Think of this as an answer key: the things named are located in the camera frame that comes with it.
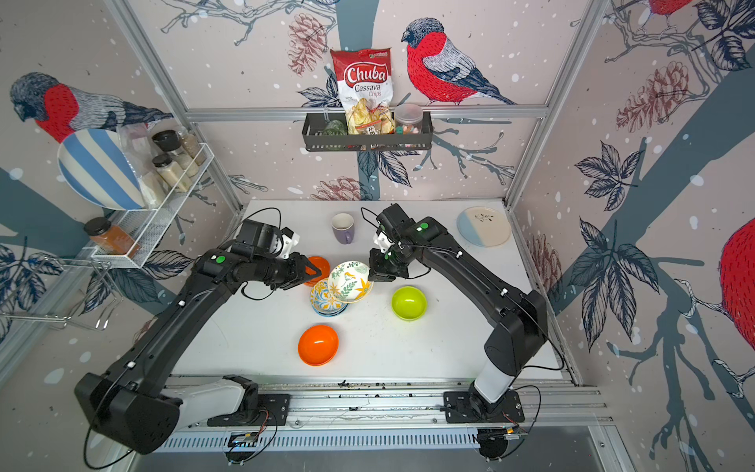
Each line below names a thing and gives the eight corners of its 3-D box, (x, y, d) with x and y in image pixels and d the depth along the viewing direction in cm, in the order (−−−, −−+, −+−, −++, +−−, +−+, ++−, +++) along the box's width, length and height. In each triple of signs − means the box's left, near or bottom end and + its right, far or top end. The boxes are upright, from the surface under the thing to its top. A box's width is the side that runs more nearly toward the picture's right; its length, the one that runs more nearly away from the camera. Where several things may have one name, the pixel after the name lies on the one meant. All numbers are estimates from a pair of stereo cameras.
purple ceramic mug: (332, 247, 107) (329, 234, 101) (336, 226, 114) (333, 212, 108) (353, 247, 107) (351, 234, 101) (355, 226, 114) (354, 212, 108)
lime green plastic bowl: (391, 322, 90) (392, 316, 86) (391, 292, 96) (391, 286, 93) (427, 322, 89) (429, 316, 86) (425, 292, 96) (426, 286, 93)
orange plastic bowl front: (296, 366, 80) (294, 363, 78) (303, 328, 87) (301, 325, 85) (336, 366, 80) (334, 363, 78) (340, 328, 87) (339, 324, 85)
